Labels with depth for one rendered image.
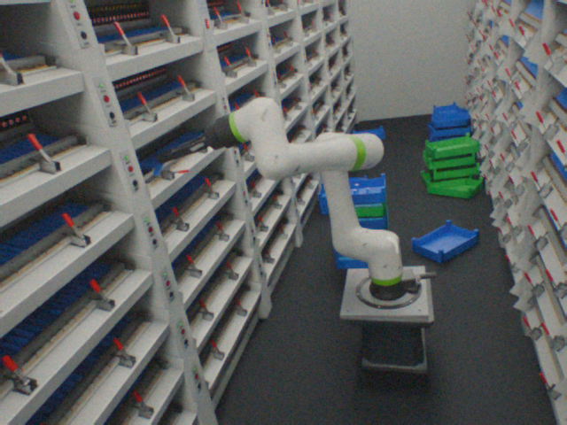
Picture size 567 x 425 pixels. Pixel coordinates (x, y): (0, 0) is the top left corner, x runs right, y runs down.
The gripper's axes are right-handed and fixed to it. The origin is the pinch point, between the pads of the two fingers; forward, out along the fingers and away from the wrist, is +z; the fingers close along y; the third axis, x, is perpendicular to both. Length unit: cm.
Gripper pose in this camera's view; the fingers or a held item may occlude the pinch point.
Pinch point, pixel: (168, 155)
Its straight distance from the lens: 149.9
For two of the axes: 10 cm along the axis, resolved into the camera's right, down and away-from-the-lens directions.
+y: -2.7, 4.5, -8.5
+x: 4.1, 8.5, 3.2
